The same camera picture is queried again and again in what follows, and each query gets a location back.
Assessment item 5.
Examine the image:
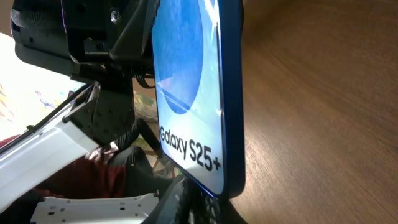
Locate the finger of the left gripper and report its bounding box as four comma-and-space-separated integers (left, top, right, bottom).
109, 0, 160, 61

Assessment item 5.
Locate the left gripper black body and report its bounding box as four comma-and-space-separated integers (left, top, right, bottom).
10, 0, 154, 87

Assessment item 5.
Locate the left black camera cable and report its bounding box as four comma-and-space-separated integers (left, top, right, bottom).
0, 83, 94, 153

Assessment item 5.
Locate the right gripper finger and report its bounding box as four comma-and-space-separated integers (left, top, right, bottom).
142, 175, 246, 224

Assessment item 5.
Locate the blue Galaxy S25+ smartphone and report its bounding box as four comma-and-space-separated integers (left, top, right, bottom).
152, 0, 246, 198

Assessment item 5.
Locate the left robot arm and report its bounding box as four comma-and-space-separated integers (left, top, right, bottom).
1, 1, 159, 210

